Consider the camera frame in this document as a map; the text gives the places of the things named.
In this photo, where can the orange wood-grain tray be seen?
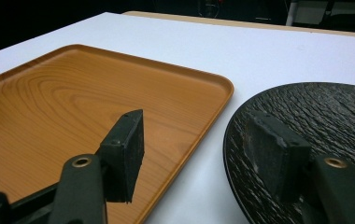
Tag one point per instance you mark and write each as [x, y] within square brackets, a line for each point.
[73, 102]

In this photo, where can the black textured round plate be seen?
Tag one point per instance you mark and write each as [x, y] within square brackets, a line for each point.
[328, 118]

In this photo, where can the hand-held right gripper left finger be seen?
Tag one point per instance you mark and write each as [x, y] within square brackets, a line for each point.
[121, 155]

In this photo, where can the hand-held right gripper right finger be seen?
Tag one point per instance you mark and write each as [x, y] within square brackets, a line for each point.
[278, 155]

